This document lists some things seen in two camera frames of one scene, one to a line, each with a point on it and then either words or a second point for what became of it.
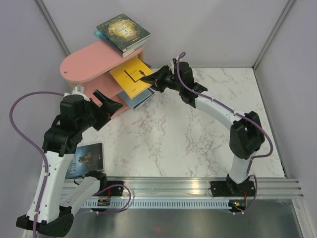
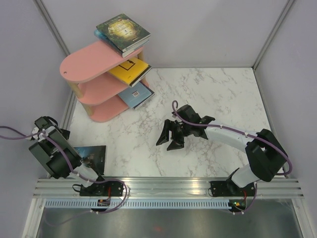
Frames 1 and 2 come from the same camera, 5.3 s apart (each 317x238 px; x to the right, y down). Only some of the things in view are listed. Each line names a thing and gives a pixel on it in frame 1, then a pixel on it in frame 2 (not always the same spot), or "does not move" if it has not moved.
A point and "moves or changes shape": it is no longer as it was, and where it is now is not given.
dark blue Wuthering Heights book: [86, 158] does not move
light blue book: [138, 99] moves or changes shape
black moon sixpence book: [146, 64] → [145, 72]
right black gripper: [157, 78] → [178, 143]
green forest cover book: [123, 31] does not move
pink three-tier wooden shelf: [89, 68] does not move
